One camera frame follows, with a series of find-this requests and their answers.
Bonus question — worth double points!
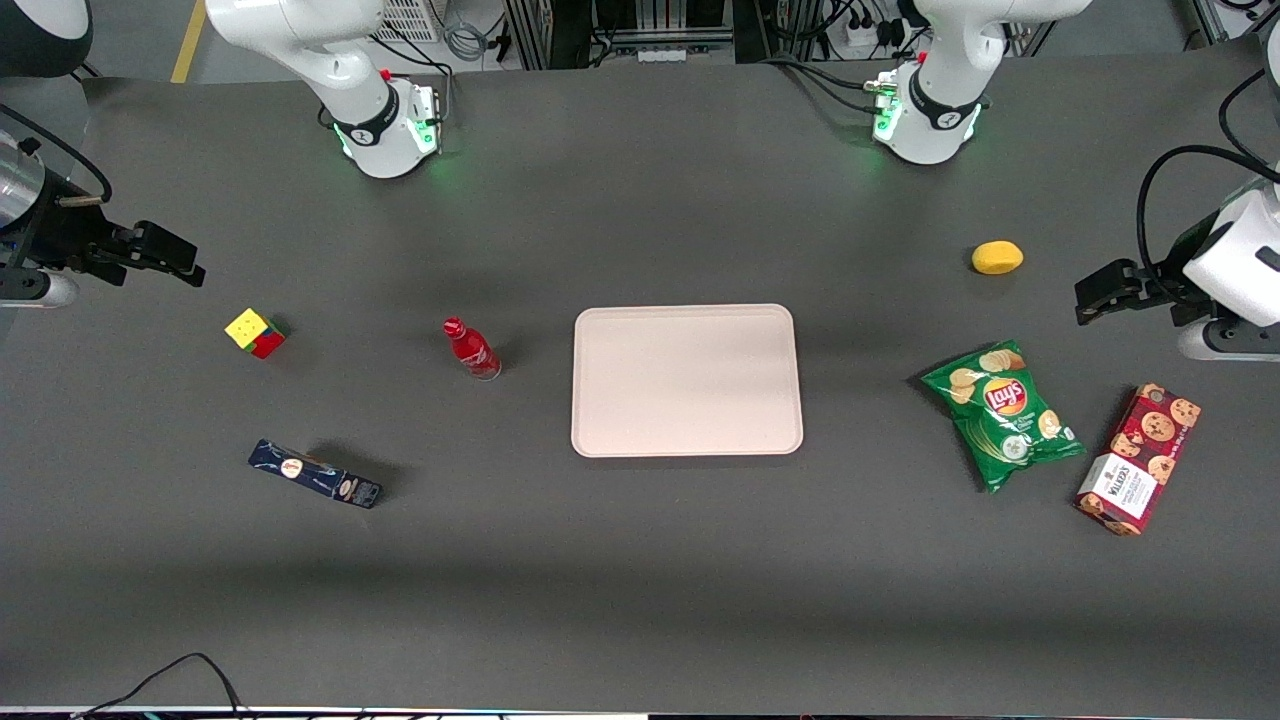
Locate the black metal equipment rack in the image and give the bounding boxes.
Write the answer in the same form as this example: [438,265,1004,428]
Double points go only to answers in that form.
[503,0,736,71]

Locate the yellow lemon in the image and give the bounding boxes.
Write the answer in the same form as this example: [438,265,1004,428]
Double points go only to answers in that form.
[971,240,1025,276]

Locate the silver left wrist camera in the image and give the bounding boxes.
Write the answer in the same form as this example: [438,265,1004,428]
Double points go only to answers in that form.
[1177,318,1280,362]

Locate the grey coiled cable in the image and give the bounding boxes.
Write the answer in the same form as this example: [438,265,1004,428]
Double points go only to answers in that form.
[442,0,493,63]

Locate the thin black table cable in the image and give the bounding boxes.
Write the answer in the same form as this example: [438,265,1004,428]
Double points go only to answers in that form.
[70,652,247,720]

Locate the black left base cables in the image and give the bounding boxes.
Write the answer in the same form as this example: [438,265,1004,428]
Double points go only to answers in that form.
[760,55,901,117]

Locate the red coke bottle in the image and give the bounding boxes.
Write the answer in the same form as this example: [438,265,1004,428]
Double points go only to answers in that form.
[443,316,502,382]

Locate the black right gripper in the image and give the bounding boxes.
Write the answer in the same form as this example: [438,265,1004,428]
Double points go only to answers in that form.
[20,198,207,289]

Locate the dark blue carton box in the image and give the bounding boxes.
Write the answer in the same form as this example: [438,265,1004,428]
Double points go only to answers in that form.
[248,439,384,510]

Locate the pale pink rectangular tray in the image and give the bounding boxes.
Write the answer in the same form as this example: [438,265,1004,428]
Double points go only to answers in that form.
[571,304,805,459]

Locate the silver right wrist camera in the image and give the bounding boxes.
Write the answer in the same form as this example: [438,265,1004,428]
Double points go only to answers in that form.
[0,270,81,309]

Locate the colourful puzzle cube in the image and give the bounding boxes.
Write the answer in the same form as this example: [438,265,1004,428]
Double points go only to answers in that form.
[224,308,288,360]

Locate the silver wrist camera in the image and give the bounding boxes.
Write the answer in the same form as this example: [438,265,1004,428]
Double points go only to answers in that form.
[1177,318,1280,362]
[0,270,81,309]

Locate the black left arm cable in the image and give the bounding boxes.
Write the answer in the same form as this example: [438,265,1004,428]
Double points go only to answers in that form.
[1217,68,1280,169]
[1137,145,1280,293]

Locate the red Walkers cookie box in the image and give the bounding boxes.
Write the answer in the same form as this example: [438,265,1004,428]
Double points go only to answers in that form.
[1075,383,1202,538]

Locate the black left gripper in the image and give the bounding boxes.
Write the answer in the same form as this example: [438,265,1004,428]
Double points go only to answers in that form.
[1075,213,1221,327]

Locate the green Lay's chips bag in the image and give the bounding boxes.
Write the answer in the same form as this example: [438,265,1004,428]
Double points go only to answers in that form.
[920,340,1087,494]

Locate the white perforated box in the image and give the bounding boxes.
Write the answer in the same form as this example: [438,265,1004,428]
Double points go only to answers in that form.
[375,0,446,44]

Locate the white power strip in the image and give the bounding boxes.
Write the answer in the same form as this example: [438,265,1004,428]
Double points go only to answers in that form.
[845,12,907,51]

